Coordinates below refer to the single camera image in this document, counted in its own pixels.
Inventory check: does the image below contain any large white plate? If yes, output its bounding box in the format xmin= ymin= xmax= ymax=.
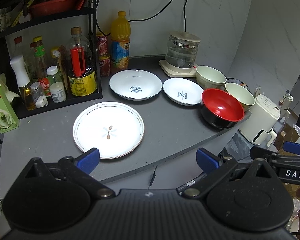
xmin=72 ymin=102 xmax=145 ymax=160

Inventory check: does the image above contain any red and black bowl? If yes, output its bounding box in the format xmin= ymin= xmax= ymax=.
xmin=200 ymin=88 xmax=244 ymax=129

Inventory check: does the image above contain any cream bowl patterned outside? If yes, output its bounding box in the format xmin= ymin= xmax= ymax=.
xmin=225 ymin=82 xmax=255 ymax=111

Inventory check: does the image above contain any small white plate Bakery print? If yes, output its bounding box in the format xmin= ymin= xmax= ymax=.
xmin=163 ymin=78 xmax=204 ymax=106

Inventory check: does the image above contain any white deep plate Sweet print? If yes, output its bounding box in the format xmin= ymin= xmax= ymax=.
xmin=109 ymin=69 xmax=162 ymax=101

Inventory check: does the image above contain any white air fryer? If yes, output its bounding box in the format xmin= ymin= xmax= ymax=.
xmin=239 ymin=94 xmax=280 ymax=147

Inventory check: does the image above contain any small clear salt jar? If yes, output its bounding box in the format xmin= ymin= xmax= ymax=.
xmin=30 ymin=82 xmax=49 ymax=108

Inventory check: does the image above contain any white cap powder bottle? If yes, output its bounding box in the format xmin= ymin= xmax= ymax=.
xmin=46 ymin=66 xmax=66 ymax=103

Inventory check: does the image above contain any large soy sauce bottle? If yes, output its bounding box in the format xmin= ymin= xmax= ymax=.
xmin=66 ymin=27 xmax=97 ymax=96

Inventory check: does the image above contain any brown bowl with wrappers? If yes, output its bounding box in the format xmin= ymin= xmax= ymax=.
xmin=226 ymin=77 xmax=250 ymax=91

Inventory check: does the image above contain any green carton box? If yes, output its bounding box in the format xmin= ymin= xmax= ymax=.
xmin=0 ymin=85 xmax=19 ymax=134

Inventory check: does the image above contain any crumpled white paper towel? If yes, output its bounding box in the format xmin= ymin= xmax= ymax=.
xmin=0 ymin=73 xmax=20 ymax=103

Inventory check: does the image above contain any white cap oil sprayer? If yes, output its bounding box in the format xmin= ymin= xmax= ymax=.
xmin=10 ymin=55 xmax=36 ymax=111

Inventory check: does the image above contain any green label sauce bottle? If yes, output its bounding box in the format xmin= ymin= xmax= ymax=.
xmin=29 ymin=36 xmax=52 ymax=98

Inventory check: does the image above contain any glass electric kettle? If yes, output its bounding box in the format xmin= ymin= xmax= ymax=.
xmin=165 ymin=31 xmax=201 ymax=69

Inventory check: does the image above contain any upper red can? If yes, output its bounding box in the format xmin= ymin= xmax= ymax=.
xmin=96 ymin=33 xmax=109 ymax=57

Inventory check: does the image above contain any black metal spice rack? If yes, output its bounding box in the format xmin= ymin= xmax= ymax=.
xmin=0 ymin=0 xmax=103 ymax=119

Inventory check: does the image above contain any red cap clear bottle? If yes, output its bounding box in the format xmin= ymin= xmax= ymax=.
xmin=13 ymin=36 xmax=26 ymax=59

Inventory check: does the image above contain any orange juice bottle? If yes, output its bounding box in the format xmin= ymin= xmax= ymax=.
xmin=110 ymin=11 xmax=131 ymax=74

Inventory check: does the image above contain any red basin on shelf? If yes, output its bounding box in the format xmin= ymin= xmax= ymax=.
xmin=30 ymin=0 xmax=77 ymax=17

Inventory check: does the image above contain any black power cable left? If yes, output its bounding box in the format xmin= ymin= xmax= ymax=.
xmin=94 ymin=0 xmax=178 ymax=37

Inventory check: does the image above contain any black power cable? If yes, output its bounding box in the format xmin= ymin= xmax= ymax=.
xmin=182 ymin=0 xmax=193 ymax=33
xmin=94 ymin=0 xmax=178 ymax=37

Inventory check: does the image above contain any black power cable right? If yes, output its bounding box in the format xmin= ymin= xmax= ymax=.
xmin=182 ymin=0 xmax=193 ymax=33

